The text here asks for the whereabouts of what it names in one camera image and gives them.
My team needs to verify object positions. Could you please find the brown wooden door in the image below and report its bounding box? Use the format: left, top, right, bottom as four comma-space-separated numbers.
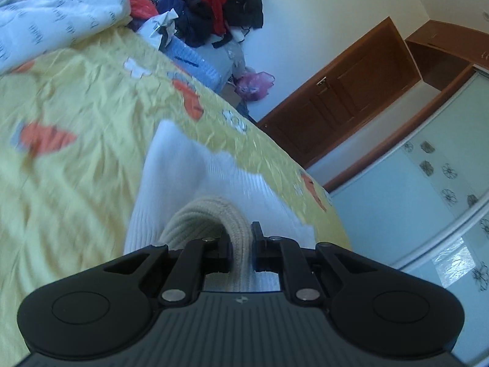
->
257, 17, 423, 169

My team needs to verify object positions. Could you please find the dark navy jacket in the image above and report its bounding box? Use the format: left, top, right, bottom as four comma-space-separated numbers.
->
156, 0, 226, 46

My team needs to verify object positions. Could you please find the light blue knitted sweater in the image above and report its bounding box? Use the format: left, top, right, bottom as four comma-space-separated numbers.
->
166, 38, 230, 92

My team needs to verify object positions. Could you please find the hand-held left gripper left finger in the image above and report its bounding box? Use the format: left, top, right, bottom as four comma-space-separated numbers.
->
103, 238, 234, 307

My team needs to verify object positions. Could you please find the yellow printed bedsheet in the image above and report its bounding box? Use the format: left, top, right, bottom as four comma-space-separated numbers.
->
0, 27, 352, 367

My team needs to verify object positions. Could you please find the white printed quilt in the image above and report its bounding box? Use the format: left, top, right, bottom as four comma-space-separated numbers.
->
0, 0, 132, 75

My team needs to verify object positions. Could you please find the white knitted sweater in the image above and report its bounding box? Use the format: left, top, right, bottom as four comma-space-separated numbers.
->
123, 120, 318, 295

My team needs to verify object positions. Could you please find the floral sliding door wardrobe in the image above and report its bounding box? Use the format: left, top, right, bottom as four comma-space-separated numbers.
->
306, 19, 489, 302

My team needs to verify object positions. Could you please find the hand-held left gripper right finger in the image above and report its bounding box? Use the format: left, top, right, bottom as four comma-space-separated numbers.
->
251, 222, 383, 305

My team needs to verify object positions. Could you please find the grey white crumpled cloth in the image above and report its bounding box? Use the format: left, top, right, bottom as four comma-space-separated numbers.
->
138, 9, 180, 52

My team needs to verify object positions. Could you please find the pink plastic bag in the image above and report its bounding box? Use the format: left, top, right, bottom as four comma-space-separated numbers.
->
234, 72, 276, 102

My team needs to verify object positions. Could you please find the white and black garment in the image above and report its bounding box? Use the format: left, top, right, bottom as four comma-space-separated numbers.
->
212, 27, 249, 47

